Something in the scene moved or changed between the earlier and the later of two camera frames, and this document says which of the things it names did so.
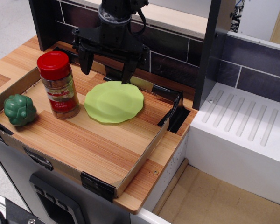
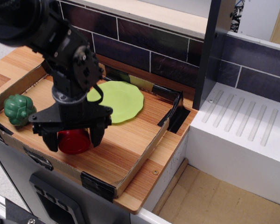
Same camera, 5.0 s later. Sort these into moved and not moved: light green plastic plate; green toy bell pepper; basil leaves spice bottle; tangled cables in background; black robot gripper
Moved: basil leaves spice bottle; black robot gripper
Not moved: light green plastic plate; green toy bell pepper; tangled cables in background
